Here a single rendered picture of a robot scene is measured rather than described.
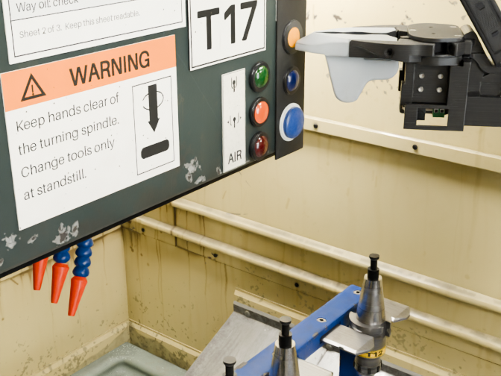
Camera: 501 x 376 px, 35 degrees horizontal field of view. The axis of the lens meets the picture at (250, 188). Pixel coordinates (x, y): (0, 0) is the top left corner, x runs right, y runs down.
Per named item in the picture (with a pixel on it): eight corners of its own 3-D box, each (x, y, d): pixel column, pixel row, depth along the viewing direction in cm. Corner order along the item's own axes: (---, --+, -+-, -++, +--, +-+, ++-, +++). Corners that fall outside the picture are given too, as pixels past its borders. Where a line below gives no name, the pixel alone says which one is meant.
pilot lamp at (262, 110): (271, 121, 71) (271, 98, 70) (256, 127, 70) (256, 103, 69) (265, 120, 72) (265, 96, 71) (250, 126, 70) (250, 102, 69)
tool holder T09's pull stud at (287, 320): (284, 338, 100) (284, 313, 99) (294, 342, 99) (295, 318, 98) (275, 343, 99) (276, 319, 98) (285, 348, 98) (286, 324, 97)
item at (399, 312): (416, 312, 122) (416, 307, 122) (399, 326, 119) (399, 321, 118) (376, 298, 126) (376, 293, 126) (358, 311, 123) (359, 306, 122)
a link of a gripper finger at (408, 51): (347, 61, 67) (454, 64, 66) (349, 42, 66) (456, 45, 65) (349, 49, 71) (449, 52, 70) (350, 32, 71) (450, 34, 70)
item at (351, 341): (381, 343, 114) (381, 338, 114) (362, 359, 111) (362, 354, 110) (339, 327, 118) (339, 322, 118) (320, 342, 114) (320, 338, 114)
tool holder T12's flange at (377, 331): (366, 315, 123) (367, 301, 122) (398, 331, 119) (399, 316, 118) (340, 331, 119) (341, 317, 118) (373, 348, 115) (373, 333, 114)
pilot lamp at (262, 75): (271, 86, 70) (271, 62, 69) (256, 92, 68) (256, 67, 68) (265, 86, 70) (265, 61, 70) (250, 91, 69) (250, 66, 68)
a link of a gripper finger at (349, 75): (291, 104, 70) (396, 108, 69) (292, 38, 68) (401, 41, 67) (294, 95, 73) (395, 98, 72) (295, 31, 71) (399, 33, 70)
